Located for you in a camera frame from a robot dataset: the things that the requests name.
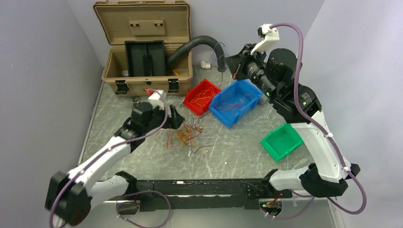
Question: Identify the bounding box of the tan plastic toolbox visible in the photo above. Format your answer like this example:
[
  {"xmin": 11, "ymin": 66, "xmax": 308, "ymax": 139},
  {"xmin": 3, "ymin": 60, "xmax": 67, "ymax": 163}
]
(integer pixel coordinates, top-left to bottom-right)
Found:
[{"xmin": 93, "ymin": 0, "xmax": 193, "ymax": 97}]

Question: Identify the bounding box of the blue plastic bin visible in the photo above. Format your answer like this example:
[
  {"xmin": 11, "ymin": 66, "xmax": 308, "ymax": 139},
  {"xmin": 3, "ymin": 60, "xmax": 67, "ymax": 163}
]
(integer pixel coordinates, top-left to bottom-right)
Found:
[{"xmin": 209, "ymin": 80, "xmax": 263, "ymax": 129}]

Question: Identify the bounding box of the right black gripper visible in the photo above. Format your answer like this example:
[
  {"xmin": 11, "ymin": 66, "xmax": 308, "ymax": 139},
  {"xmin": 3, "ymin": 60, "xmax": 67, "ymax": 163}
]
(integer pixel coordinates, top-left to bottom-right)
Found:
[{"xmin": 224, "ymin": 43, "xmax": 279, "ymax": 100}]

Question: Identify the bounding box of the purple wire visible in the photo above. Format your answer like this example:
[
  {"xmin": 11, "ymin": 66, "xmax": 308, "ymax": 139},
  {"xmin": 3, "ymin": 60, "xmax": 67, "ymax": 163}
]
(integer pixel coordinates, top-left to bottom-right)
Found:
[{"xmin": 184, "ymin": 41, "xmax": 228, "ymax": 154}]

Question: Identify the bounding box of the black corrugated hose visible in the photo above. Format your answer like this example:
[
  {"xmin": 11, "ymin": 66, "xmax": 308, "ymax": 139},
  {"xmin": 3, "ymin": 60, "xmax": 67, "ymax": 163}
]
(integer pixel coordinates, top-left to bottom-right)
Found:
[{"xmin": 167, "ymin": 35, "xmax": 228, "ymax": 73}]

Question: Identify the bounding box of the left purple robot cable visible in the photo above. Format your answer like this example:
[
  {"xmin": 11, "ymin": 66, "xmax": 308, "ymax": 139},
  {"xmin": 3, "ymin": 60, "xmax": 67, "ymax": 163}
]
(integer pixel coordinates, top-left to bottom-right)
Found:
[{"xmin": 48, "ymin": 89, "xmax": 173, "ymax": 228}]

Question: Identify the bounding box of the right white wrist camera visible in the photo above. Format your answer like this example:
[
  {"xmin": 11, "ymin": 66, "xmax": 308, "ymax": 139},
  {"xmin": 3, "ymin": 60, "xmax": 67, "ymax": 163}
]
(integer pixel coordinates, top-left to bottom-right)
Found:
[{"xmin": 251, "ymin": 24, "xmax": 280, "ymax": 55}]

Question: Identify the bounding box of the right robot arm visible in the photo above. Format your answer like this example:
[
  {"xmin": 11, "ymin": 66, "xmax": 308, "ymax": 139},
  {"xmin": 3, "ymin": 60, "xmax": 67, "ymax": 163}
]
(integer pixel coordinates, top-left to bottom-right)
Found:
[{"xmin": 224, "ymin": 44, "xmax": 360, "ymax": 198}]

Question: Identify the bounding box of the orange wire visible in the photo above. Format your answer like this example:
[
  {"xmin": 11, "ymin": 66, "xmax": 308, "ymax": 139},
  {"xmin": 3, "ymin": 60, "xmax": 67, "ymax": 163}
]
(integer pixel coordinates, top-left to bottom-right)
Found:
[
  {"xmin": 216, "ymin": 94, "xmax": 254, "ymax": 114},
  {"xmin": 155, "ymin": 123, "xmax": 202, "ymax": 149}
]

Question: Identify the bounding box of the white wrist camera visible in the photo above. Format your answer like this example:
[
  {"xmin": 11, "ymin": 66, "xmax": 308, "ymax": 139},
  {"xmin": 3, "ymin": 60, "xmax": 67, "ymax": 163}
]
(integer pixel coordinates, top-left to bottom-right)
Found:
[
  {"xmin": 146, "ymin": 89, "xmax": 167, "ymax": 110},
  {"xmin": 251, "ymin": 24, "xmax": 280, "ymax": 55}
]

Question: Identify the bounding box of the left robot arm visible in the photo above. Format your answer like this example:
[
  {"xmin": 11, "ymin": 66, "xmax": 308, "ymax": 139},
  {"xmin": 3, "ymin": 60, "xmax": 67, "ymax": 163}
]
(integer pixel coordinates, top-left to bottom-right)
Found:
[{"xmin": 45, "ymin": 99, "xmax": 185, "ymax": 228}]

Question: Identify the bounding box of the yellow tool in toolbox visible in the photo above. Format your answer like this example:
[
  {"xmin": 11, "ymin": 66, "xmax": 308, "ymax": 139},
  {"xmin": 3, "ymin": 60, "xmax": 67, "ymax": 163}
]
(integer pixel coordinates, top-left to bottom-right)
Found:
[{"xmin": 172, "ymin": 70, "xmax": 180, "ymax": 76}]

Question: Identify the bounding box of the grey plastic case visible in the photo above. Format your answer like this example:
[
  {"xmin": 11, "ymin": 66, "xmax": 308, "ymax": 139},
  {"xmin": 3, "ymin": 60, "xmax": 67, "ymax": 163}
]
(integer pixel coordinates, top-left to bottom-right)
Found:
[{"xmin": 258, "ymin": 95, "xmax": 269, "ymax": 105}]

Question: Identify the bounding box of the white pipe fitting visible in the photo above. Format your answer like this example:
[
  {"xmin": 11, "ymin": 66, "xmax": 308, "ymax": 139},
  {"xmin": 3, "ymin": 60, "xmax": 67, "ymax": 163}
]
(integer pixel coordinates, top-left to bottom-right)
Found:
[{"xmin": 200, "ymin": 61, "xmax": 211, "ymax": 69}]

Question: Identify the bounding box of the red plastic bin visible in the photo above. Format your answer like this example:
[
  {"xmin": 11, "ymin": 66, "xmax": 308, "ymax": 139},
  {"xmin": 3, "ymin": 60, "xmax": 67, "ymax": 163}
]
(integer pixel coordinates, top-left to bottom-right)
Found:
[{"xmin": 183, "ymin": 79, "xmax": 221, "ymax": 115}]

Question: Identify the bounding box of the green plastic bin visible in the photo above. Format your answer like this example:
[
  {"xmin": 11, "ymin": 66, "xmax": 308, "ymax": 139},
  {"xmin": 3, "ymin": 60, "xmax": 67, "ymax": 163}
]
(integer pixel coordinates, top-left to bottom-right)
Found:
[{"xmin": 260, "ymin": 123, "xmax": 304, "ymax": 162}]

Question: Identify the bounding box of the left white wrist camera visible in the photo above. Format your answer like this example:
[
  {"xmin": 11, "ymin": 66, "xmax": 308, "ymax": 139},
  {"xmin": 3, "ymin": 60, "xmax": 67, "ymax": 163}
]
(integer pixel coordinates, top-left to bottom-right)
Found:
[{"xmin": 146, "ymin": 89, "xmax": 167, "ymax": 110}]

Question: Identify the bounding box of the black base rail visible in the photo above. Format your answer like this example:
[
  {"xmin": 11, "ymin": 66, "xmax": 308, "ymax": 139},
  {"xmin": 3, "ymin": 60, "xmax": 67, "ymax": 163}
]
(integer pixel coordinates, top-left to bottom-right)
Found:
[{"xmin": 113, "ymin": 178, "xmax": 292, "ymax": 212}]

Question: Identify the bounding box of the silver wrench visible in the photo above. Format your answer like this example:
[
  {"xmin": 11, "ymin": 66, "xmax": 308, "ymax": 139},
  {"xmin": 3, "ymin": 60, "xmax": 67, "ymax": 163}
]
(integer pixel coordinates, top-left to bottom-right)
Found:
[{"xmin": 132, "ymin": 96, "xmax": 141, "ymax": 104}]

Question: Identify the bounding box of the black toolbox tray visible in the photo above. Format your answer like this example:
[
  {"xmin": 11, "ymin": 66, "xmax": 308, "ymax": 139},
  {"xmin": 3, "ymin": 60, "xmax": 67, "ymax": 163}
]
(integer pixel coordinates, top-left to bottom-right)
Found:
[{"xmin": 125, "ymin": 40, "xmax": 165, "ymax": 77}]

